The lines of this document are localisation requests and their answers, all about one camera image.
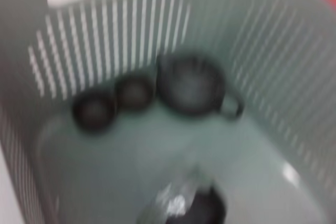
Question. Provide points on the glass teacup black base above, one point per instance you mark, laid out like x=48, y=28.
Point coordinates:
x=199, y=205

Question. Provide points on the small black clay cup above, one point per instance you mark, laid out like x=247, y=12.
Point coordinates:
x=134, y=94
x=93, y=113

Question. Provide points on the grey perforated storage bin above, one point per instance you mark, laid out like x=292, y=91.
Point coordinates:
x=131, y=155

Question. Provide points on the black clay teapot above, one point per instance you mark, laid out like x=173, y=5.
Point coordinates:
x=189, y=87

